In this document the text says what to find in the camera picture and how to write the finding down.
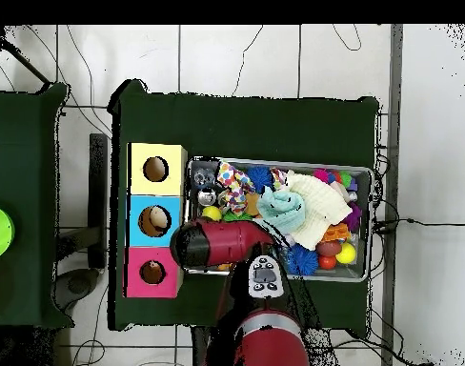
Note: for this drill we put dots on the white polka dot cloth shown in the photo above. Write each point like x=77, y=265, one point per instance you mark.
x=234, y=187

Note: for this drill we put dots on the light teal cloth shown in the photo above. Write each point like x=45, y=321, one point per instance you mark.
x=282, y=207

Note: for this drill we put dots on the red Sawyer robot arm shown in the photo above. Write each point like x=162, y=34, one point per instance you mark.
x=228, y=242

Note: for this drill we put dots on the wooden box with three holes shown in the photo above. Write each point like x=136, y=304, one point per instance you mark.
x=171, y=183

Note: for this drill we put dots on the yellow tennis ball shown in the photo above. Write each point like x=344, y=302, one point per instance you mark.
x=211, y=213

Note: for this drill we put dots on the blue spiky rubber ball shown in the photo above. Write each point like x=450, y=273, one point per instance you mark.
x=260, y=177
x=303, y=260

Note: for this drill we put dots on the clear plastic bottle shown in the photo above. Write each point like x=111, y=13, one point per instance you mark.
x=202, y=175

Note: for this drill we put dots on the beige round toy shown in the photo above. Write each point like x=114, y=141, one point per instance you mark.
x=158, y=218

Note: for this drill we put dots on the cream knitted cloth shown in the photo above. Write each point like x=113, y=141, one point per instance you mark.
x=324, y=206

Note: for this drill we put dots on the brown toy football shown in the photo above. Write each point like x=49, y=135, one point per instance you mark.
x=329, y=248

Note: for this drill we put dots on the yellow smooth ball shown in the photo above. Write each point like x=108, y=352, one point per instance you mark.
x=346, y=253

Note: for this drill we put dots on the grey round stand base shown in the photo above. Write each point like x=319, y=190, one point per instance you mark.
x=78, y=286

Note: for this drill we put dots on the dark green side table cloth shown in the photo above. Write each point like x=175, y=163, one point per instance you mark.
x=23, y=152

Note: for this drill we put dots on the black tripod pole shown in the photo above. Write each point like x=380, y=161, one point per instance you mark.
x=26, y=63

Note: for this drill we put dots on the grey metal rail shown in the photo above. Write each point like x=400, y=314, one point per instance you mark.
x=394, y=114

